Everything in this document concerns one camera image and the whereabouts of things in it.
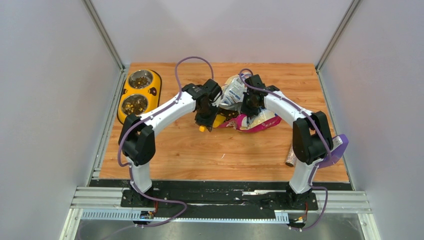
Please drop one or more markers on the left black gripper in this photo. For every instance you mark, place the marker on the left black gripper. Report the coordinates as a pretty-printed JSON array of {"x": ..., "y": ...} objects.
[{"x": 208, "y": 122}]

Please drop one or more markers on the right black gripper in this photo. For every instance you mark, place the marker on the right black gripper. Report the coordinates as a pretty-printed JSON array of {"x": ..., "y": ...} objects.
[{"x": 245, "y": 110}]

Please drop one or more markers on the yellow plastic scoop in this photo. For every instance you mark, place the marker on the yellow plastic scoop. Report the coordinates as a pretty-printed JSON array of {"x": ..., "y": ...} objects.
[{"x": 219, "y": 119}]

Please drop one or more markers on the pink pet food bag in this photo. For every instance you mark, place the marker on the pink pet food bag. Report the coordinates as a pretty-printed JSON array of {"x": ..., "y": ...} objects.
[{"x": 229, "y": 107}]

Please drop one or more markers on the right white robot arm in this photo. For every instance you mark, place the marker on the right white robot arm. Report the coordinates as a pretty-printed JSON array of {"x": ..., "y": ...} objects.
[{"x": 311, "y": 136}]

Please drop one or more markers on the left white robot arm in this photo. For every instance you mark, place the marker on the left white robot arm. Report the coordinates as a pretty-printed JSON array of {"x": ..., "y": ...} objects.
[{"x": 138, "y": 136}]

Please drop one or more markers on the yellow double pet bowl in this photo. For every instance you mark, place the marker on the yellow double pet bowl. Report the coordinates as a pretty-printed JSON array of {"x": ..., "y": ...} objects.
[{"x": 141, "y": 93}]

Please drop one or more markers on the glitter cylinder tube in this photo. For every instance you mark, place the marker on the glitter cylinder tube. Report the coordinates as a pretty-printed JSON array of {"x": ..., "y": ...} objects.
[{"x": 291, "y": 157}]

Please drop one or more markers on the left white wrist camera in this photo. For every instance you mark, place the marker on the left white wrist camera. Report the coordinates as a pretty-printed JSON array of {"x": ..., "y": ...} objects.
[{"x": 216, "y": 102}]

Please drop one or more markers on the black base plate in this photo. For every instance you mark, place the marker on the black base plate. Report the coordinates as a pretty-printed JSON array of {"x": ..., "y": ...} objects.
[{"x": 208, "y": 199}]

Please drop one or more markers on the aluminium frame rail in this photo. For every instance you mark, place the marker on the aluminium frame rail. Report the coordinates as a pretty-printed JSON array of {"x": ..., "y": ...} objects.
[{"x": 95, "y": 203}]

